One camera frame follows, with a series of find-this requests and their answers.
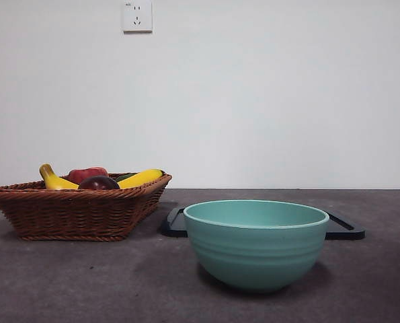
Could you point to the dark red plum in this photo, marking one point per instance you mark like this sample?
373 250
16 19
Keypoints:
99 183

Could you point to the teal bowl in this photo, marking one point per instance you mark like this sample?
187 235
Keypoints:
257 255

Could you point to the green vegetable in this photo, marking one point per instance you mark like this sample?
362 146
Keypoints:
125 176

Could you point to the red peach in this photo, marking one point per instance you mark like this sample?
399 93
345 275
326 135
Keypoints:
85 173

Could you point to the brown wicker basket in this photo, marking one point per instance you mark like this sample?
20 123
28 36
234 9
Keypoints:
68 215

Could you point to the yellow banana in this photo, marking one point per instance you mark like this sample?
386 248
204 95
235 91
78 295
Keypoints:
55 181

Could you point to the dark rectangular tray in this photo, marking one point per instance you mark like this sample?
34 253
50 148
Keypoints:
342 228

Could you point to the white wall socket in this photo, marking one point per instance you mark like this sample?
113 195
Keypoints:
137 17

